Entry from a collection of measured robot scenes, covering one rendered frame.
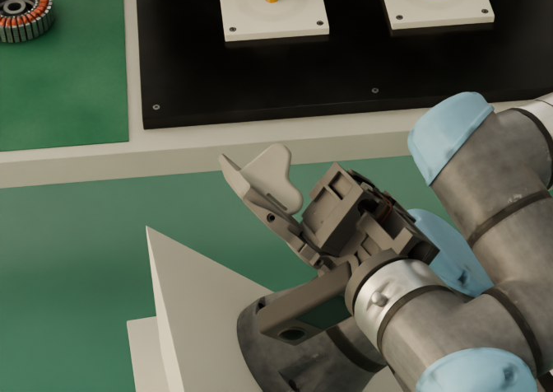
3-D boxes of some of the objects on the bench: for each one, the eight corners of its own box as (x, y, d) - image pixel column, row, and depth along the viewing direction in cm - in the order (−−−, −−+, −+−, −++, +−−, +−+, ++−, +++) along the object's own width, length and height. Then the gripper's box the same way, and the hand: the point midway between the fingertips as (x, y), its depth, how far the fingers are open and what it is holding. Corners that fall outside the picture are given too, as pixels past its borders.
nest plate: (329, 34, 173) (329, 27, 172) (225, 41, 171) (225, 35, 171) (315, -30, 183) (315, -36, 182) (217, -23, 182) (216, -30, 181)
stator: (62, 35, 175) (59, 15, 173) (-14, 52, 173) (-19, 31, 170) (47, -10, 183) (43, -30, 180) (-27, 5, 180) (-31, -15, 177)
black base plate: (602, 94, 167) (606, 82, 165) (143, 130, 162) (141, 118, 161) (519, -98, 199) (521, -110, 197) (132, -73, 194) (132, -85, 192)
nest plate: (494, 22, 174) (494, 16, 173) (392, 30, 173) (392, 22, 172) (471, -40, 185) (471, -47, 184) (374, -34, 183) (375, -40, 182)
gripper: (499, 284, 102) (385, 171, 117) (348, 200, 90) (243, 86, 105) (438, 361, 104) (333, 240, 119) (281, 288, 91) (186, 165, 107)
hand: (272, 192), depth 113 cm, fingers open, 14 cm apart
